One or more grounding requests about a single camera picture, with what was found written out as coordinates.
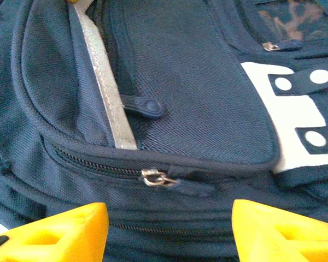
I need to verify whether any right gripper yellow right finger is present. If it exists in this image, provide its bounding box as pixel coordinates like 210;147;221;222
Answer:
231;199;328;262

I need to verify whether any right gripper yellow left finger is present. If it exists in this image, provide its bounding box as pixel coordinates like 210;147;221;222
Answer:
0;201;110;262

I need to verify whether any navy blue backpack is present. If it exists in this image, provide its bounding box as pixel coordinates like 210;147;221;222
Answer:
0;0;328;262

